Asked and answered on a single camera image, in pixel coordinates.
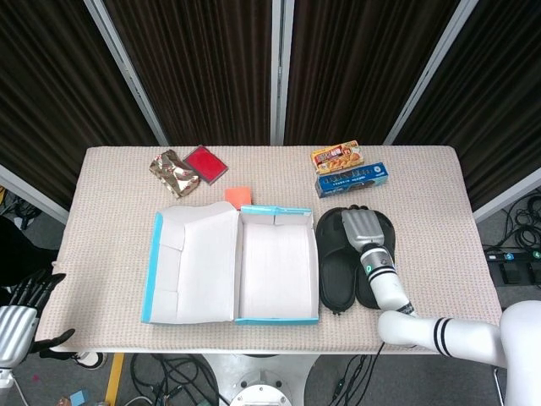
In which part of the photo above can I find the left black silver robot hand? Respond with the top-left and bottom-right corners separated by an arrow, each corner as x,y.
0,269 -> 76,369

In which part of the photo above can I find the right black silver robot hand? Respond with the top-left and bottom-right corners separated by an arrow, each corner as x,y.
341,205 -> 389,255

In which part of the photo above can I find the black slipper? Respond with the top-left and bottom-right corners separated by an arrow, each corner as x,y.
315,206 -> 361,315
358,209 -> 398,312

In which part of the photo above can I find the white silver robot base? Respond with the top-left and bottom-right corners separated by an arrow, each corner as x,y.
198,353 -> 322,406

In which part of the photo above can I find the blue cling film box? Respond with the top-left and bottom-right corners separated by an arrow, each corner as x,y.
315,162 -> 390,200

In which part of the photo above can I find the yellow curry box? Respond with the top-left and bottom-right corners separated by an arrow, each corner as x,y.
311,140 -> 365,175

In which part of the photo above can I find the light blue shoe box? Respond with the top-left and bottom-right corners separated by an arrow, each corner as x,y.
140,201 -> 320,326

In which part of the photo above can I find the white black sneaker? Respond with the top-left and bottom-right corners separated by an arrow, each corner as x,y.
69,349 -> 107,371

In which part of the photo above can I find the beige woven table cloth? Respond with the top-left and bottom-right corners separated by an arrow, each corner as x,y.
36,145 -> 506,354

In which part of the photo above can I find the orange sticky note pad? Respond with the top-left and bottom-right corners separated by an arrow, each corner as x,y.
224,184 -> 253,211

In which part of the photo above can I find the black power strip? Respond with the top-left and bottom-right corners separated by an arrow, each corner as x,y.
484,248 -> 541,263

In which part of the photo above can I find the black foot pedal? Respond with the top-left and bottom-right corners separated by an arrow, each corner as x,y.
500,261 -> 525,283

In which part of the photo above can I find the dark brown curtain panel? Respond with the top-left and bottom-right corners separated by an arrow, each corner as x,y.
103,0 -> 274,145
396,0 -> 541,211
0,0 -> 160,208
291,0 -> 462,145

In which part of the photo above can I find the red flat case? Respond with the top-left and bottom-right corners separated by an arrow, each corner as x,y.
182,145 -> 230,187

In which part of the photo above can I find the gold foil snack bag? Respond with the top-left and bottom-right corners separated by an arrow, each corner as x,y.
148,149 -> 200,200

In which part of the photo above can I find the black floor cable tangle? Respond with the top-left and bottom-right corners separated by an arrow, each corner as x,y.
0,185 -> 43,232
128,353 -> 221,406
500,198 -> 541,250

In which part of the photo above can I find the silver partition rail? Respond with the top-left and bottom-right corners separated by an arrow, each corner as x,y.
0,163 -> 71,224
472,167 -> 541,224

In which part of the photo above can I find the black cable with inline switch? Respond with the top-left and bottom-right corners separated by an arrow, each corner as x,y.
329,354 -> 373,401

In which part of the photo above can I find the silver partition post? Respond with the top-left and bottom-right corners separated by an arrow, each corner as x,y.
383,0 -> 481,145
83,0 -> 171,147
270,0 -> 296,145

